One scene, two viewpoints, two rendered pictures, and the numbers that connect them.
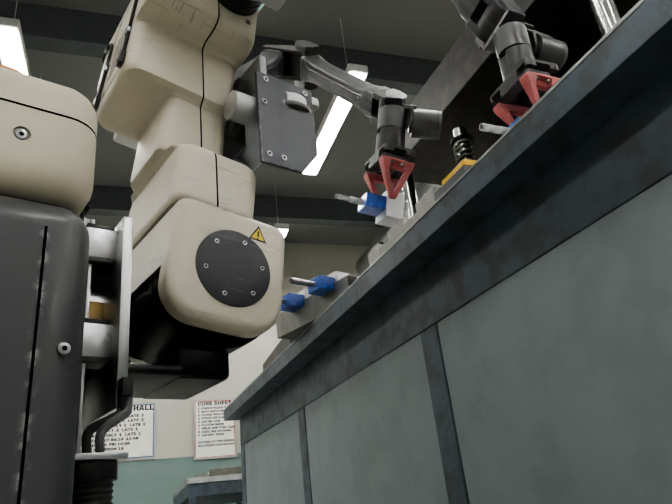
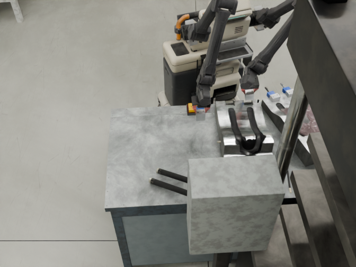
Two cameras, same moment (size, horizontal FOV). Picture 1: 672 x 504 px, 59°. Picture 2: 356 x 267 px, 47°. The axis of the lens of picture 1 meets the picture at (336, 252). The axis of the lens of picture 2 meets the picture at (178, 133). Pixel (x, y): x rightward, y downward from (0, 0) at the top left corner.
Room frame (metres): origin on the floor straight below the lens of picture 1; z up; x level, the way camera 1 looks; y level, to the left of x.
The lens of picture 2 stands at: (1.24, -1.88, 2.57)
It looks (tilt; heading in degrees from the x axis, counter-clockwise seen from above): 48 degrees down; 110
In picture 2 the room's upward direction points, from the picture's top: 1 degrees counter-clockwise
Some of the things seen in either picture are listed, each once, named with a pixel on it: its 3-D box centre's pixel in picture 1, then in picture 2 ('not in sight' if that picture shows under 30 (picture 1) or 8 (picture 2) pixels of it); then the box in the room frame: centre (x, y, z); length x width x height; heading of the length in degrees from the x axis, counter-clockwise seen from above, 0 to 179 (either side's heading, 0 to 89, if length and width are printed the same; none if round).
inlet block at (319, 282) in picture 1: (317, 285); (270, 94); (1.13, 0.04, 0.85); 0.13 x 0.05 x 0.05; 131
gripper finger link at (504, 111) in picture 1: (524, 112); (203, 106); (0.81, -0.33, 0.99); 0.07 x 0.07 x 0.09; 23
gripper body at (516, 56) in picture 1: (520, 72); (201, 97); (0.80, -0.34, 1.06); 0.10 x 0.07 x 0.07; 23
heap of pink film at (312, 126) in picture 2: not in sight; (303, 116); (1.35, -0.12, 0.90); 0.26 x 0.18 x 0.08; 131
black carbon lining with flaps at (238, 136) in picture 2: not in sight; (246, 126); (1.06, -0.32, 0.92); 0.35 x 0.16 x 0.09; 113
